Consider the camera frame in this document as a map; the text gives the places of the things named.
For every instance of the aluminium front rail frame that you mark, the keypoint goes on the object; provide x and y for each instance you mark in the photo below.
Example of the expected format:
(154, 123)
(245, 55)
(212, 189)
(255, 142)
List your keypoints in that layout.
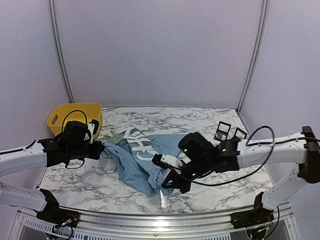
(212, 225)

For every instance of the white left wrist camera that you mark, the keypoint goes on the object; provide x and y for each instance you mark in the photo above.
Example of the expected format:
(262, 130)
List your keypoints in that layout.
(93, 128)

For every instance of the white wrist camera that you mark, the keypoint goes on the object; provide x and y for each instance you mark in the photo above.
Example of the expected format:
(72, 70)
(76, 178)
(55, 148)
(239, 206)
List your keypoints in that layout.
(166, 161)
(93, 128)

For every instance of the black brooch box base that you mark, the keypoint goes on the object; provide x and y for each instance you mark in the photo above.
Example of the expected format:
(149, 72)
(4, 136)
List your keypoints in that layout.
(222, 131)

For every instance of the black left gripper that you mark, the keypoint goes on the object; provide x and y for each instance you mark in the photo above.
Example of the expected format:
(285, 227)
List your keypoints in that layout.
(95, 154)

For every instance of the left aluminium corner post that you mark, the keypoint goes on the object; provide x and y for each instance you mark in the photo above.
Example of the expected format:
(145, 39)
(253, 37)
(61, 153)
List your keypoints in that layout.
(59, 51)

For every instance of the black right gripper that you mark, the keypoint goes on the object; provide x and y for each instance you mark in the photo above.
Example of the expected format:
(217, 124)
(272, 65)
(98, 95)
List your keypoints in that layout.
(183, 186)

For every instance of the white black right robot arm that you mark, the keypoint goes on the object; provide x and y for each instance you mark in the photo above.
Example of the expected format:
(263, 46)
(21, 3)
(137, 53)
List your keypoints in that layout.
(302, 149)

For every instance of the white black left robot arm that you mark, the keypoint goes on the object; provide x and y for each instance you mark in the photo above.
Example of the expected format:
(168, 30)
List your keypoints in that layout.
(40, 153)

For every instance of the aluminium corner post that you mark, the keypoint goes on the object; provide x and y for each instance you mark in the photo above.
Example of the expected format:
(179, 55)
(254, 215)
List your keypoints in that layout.
(255, 54)
(59, 51)

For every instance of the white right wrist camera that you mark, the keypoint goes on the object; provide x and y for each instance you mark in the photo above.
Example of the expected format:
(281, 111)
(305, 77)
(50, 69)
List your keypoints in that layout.
(166, 161)

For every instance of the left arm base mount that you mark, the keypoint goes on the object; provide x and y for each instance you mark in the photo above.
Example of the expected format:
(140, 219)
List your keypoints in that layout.
(60, 217)

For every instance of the light blue printed t-shirt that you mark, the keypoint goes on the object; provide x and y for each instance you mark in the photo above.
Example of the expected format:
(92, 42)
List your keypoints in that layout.
(133, 152)

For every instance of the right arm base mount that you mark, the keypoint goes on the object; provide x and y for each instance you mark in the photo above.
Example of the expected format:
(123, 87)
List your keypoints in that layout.
(249, 218)

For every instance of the black brooch box lid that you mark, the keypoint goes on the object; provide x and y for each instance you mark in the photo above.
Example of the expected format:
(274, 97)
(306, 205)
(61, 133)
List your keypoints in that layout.
(240, 134)

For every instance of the yellow plastic basket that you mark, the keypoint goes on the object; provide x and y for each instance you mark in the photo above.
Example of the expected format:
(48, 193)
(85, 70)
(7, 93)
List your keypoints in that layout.
(75, 112)

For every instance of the right aluminium corner post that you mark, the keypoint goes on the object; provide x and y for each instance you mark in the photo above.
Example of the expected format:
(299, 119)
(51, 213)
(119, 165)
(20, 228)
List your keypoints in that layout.
(255, 54)

